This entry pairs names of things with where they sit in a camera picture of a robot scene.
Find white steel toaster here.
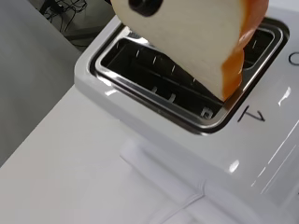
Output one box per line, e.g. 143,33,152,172
73,5,299,224

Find toy bread slice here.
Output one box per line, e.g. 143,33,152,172
109,0,270,103

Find black floor cables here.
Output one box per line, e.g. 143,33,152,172
39,0,92,33

